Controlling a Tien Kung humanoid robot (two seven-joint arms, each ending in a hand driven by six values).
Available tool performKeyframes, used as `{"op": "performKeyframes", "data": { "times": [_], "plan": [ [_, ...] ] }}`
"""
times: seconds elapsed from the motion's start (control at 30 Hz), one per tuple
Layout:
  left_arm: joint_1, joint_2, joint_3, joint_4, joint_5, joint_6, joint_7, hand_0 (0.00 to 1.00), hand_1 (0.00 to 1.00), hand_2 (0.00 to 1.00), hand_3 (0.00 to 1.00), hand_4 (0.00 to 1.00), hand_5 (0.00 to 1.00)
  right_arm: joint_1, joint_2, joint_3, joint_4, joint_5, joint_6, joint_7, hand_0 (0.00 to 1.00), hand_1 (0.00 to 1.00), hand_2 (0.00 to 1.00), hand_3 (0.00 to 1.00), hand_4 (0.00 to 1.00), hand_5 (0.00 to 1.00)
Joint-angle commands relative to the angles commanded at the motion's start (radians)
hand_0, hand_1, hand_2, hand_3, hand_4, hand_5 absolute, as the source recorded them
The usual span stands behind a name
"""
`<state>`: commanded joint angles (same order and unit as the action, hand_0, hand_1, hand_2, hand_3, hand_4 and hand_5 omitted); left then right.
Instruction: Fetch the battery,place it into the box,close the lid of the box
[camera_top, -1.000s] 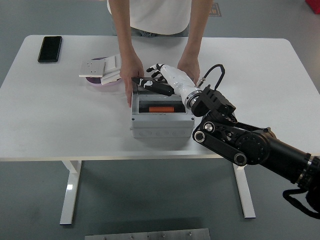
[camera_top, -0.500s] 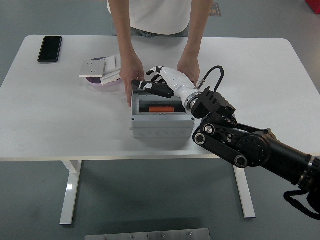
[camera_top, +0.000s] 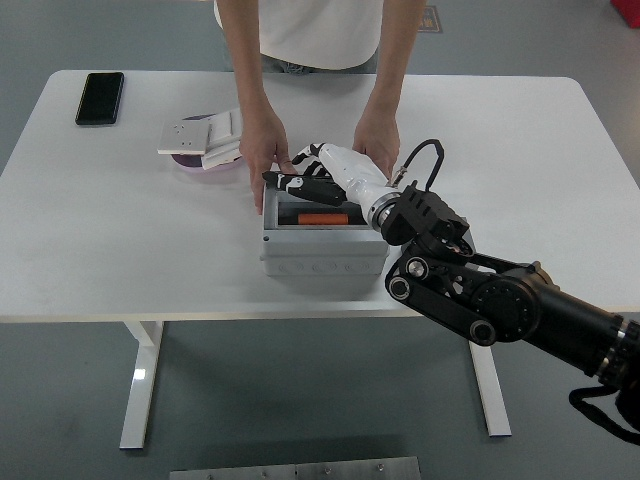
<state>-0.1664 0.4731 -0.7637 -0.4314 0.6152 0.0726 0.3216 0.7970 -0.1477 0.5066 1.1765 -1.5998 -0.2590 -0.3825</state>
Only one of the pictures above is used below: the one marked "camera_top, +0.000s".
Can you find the grey metal plate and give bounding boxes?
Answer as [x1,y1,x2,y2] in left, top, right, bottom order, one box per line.
[169,456,421,480]

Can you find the black smartphone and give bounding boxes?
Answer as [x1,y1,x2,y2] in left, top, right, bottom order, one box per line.
[74,71,125,127]

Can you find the white wall switch panel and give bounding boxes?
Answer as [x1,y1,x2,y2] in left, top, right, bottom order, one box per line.
[201,107,245,171]

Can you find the person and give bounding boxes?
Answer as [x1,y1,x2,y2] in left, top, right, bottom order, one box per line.
[213,0,426,75]

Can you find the white wall socket plate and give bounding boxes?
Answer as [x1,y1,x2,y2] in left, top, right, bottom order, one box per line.
[157,119,212,156]

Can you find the white table leg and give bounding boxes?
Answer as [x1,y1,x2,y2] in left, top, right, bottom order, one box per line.
[469,342,512,438]
[119,320,165,451]

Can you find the orange cylindrical battery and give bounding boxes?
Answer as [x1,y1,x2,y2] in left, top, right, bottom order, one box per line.
[298,213,350,225]

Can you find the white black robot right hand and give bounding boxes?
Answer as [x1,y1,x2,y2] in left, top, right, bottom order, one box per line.
[261,142,401,224]

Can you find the grey plastic junction box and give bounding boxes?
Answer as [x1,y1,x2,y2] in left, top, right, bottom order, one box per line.
[259,172,391,278]

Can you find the red box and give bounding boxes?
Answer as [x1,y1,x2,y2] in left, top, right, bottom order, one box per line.
[609,0,640,29]

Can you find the person's right hand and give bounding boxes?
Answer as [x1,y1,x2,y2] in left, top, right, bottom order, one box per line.
[238,112,299,216]

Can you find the purple shallow dish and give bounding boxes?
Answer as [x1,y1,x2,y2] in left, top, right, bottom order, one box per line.
[169,113,246,174]

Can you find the person's left hand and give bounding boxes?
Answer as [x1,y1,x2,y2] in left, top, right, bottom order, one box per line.
[352,113,402,181]

